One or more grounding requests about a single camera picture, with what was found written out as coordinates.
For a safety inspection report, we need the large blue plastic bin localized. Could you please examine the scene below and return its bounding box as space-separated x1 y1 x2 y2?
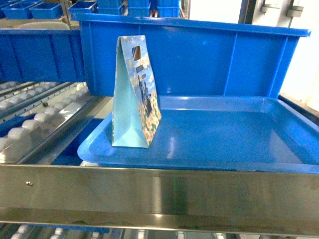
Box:
74 13 311 98

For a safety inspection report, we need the flower gift bag right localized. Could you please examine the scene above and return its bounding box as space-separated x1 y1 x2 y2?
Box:
112 35 161 148

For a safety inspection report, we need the blue bin behind left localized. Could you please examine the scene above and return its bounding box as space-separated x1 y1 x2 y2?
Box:
0 29 85 83

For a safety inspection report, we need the stainless steel shelf rack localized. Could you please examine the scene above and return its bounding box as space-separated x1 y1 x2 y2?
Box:
0 83 319 238

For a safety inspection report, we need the blue plastic tray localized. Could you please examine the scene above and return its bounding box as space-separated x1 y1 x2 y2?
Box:
78 96 319 174

